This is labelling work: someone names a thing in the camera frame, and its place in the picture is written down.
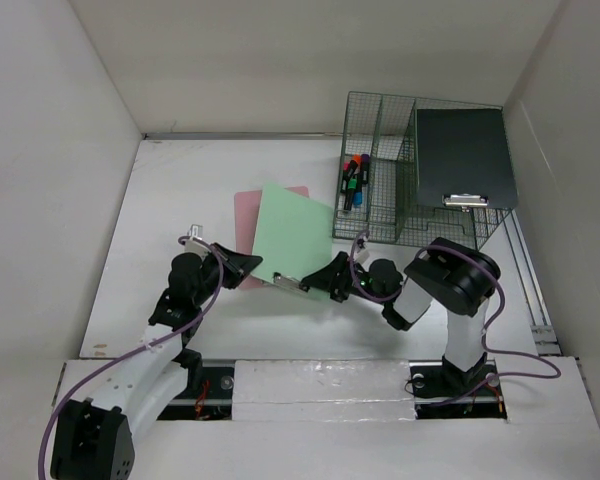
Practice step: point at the green capped black highlighter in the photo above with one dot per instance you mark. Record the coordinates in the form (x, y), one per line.
(350, 194)

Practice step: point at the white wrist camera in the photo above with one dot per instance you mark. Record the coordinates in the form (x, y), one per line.
(359, 254)
(192, 241)

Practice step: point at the black clipboard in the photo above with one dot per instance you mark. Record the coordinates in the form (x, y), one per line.
(463, 159)

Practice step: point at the orange capped black highlighter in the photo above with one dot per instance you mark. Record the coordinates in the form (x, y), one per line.
(351, 167)

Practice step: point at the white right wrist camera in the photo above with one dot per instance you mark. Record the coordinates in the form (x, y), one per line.
(359, 254)

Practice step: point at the purple capped black highlighter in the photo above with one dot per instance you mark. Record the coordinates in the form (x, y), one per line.
(365, 168)

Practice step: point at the green clipboard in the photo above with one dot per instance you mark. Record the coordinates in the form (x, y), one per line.
(294, 239)

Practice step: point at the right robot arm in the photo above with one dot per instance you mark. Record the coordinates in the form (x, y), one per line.
(458, 278)

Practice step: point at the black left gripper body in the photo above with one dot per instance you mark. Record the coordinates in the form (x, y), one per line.
(211, 273)

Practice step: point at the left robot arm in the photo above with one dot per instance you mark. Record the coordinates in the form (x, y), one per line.
(94, 428)

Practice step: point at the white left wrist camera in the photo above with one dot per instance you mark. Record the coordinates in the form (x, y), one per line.
(192, 241)

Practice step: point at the green wire mesh organizer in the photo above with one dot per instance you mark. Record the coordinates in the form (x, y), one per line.
(383, 126)

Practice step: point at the pink capped black highlighter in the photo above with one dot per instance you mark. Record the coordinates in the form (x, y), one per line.
(343, 183)

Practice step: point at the black mounting rail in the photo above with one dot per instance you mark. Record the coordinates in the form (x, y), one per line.
(330, 391)

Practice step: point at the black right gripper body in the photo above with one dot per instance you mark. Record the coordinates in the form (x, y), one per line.
(346, 284)

